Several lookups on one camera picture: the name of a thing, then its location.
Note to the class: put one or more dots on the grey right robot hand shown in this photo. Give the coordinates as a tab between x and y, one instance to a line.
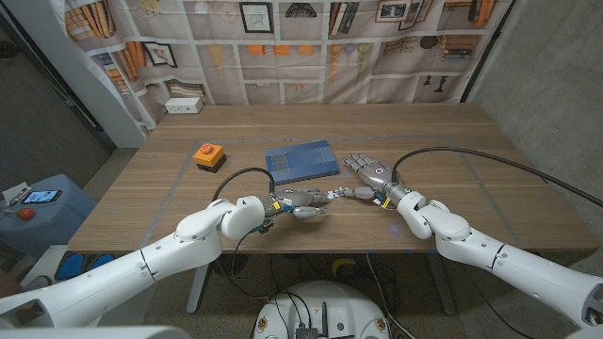
379	176

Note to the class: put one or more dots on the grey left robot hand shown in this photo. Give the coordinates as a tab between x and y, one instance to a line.
297	198

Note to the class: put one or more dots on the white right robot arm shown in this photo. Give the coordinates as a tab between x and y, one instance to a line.
494	259

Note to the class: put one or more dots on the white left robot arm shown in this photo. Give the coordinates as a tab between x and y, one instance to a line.
141	263

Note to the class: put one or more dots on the blue puzzle board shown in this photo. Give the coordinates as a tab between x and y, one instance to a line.
301	162

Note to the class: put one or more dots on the yellow curved object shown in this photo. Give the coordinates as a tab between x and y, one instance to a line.
343	264

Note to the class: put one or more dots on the orange emergency stop button box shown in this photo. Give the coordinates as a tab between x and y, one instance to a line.
208	155

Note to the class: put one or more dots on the grey table leg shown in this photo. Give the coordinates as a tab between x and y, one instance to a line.
443	287

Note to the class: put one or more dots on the printed bookshelf backdrop cloth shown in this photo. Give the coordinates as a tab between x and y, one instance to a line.
282	70

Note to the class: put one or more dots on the white table leg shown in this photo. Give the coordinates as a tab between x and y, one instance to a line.
198	289

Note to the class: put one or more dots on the white power outlet box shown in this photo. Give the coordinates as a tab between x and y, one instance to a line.
184	105

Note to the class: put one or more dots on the black backdrop pole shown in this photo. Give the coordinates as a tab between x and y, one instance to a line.
485	53

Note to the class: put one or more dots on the blue stool with phone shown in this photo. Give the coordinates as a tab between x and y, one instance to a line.
56	221

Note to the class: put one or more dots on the white robot torso edge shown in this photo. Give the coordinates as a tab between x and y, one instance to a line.
94	333

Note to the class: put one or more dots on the smartphone with lit screen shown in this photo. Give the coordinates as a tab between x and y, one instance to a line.
42	196

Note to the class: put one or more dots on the white base with blue pads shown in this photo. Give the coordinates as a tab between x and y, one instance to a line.
47	266

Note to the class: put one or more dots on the red ball knob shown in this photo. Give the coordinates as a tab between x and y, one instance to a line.
27	214

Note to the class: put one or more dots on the white paper item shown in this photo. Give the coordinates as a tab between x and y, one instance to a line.
14	193

